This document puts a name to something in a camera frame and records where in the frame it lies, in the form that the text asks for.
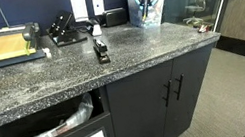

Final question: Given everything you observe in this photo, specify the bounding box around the yellow pencil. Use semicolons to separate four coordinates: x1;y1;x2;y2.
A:
139;5;150;22

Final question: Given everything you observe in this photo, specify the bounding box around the clear plastic lidded container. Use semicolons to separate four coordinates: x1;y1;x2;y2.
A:
124;0;175;32

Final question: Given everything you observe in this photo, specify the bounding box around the black rectangular box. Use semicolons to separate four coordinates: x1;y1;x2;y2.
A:
100;6;130;29

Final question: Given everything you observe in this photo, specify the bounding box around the grey office chair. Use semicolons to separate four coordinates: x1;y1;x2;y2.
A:
184;0;216;20

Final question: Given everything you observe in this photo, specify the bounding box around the small red object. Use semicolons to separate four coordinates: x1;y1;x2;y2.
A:
196;23;211;35

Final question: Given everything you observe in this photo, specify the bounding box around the black stapler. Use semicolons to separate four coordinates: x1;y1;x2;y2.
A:
91;35;112;66

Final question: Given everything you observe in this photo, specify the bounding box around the black three-hole punch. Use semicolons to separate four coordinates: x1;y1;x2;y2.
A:
42;6;89;50

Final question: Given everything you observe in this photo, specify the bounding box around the narrow black cabinet door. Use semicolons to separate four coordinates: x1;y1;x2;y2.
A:
147;42;232;137

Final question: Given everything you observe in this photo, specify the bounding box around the wide black cabinet door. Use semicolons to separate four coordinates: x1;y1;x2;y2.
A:
103;59;187;137

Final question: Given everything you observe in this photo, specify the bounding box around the small white object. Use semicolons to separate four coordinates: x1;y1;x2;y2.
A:
42;46;53;60

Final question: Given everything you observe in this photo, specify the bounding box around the clear plastic trash bag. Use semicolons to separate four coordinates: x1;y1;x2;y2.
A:
0;91;100;137

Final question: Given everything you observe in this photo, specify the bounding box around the small white wall plate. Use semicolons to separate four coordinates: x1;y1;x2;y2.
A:
91;0;107;17

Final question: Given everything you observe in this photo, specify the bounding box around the large white wall plate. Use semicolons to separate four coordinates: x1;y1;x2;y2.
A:
69;0;91;23

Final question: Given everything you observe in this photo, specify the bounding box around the black cabinet door handle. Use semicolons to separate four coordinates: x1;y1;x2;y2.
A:
159;79;177;108
171;73;189;102

